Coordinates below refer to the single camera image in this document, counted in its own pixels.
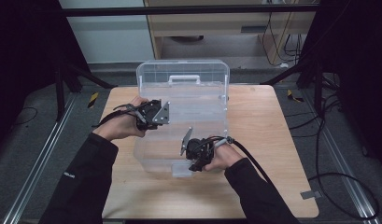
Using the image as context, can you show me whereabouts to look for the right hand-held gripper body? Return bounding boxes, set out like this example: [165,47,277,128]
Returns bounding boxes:
[179,126,216,164]

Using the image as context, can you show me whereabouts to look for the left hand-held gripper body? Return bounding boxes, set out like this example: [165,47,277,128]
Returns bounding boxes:
[135,99,171,131]

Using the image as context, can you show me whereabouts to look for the clear plastic storage box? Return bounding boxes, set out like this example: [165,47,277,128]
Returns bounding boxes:
[133,59,231,179]

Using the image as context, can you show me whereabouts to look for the person's right hand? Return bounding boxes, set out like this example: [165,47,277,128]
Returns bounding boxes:
[203,142,244,172]

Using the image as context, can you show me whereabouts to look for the person's left hand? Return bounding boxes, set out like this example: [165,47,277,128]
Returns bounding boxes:
[93,95,149,143]

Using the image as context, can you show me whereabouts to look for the yellow black striped tape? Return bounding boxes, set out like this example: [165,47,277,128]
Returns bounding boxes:
[286,89,304,103]
[87,91,100,109]

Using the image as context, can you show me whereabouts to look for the white cabinet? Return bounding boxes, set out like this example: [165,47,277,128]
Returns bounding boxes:
[58,0,156,64]

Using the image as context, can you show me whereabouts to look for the light wooden desk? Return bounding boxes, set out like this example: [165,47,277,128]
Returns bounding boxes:
[144,0,318,67]

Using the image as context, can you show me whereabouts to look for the black metal stand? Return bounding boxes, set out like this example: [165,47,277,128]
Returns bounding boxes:
[260,59,324,117]
[53,59,118,122]

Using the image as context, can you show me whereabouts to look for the grey tape piece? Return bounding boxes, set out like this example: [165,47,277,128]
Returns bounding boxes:
[300,189,322,200]

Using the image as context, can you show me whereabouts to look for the black curtain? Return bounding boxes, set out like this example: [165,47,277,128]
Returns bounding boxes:
[304,0,382,174]
[0,0,89,150]

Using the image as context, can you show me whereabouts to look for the right hand-held gripper cable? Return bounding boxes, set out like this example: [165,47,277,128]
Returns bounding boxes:
[210,135,276,188]

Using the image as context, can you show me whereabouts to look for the black horizontal frame bar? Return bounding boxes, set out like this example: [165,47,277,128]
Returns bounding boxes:
[59,4,320,17]

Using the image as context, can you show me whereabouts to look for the thin black floor cable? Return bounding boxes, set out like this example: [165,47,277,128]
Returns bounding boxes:
[10,106,39,126]

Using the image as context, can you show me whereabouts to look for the bundle of black cables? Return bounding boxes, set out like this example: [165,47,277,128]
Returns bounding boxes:
[285,74,344,139]

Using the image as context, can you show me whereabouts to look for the aluminium floor rail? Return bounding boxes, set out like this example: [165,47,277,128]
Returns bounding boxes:
[304,92,379,224]
[3,92,78,224]

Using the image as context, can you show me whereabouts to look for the hanging black desk cables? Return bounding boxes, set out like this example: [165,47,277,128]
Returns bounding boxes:
[262,12,304,68]

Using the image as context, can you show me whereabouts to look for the black looped floor cable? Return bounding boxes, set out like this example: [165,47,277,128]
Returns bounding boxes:
[309,172,380,220]

